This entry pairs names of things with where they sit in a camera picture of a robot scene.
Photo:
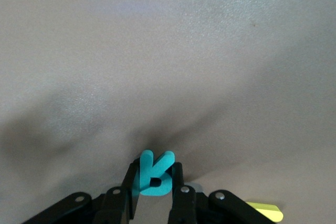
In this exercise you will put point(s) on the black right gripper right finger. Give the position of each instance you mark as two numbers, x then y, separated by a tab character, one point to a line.
186	205

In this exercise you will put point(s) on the yellow foam letter H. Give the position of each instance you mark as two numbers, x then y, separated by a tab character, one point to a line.
267	211

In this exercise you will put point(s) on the teal foam letter R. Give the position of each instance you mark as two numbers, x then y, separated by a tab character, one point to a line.
162	187

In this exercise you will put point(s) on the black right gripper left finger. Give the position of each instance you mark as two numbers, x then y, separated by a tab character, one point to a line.
115	205

